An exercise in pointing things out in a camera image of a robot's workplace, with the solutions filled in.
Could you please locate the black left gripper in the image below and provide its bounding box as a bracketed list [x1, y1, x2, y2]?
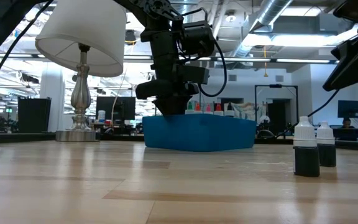
[135, 62, 201, 116]

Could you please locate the large red food colouring bottle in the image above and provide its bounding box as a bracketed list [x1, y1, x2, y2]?
[213, 102, 225, 117]

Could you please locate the large black food colouring bottle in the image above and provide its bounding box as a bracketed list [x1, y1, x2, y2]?
[224, 101, 236, 118]

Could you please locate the small dark dropper bottle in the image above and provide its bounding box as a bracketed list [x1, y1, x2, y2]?
[316, 121, 337, 168]
[293, 116, 321, 178]

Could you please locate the blue plastic bin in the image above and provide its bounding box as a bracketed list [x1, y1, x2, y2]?
[142, 113, 258, 153]

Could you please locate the black computer monitor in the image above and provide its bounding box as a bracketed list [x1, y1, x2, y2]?
[95, 96, 137, 122]
[337, 100, 358, 119]

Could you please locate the person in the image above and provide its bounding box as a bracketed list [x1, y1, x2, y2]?
[337, 117, 358, 141]

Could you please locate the white patterned sheet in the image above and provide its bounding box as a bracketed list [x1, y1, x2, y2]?
[231, 102, 269, 123]

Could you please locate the black ceiling device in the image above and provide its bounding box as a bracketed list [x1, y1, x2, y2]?
[124, 29, 137, 46]

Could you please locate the table lamp white shade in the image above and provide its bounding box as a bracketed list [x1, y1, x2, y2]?
[35, 0, 127, 142]

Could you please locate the black panel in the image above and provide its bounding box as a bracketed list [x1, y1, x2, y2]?
[17, 96, 52, 134]

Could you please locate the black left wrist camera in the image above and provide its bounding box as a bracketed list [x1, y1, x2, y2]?
[176, 64, 211, 85]

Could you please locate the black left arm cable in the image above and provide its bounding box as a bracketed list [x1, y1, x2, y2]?
[197, 39, 228, 98]
[0, 0, 55, 93]

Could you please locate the black frame stand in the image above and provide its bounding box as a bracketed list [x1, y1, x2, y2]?
[254, 83, 300, 135]

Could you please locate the black aluminium table frame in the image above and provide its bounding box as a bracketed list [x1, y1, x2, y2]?
[0, 132, 358, 153]

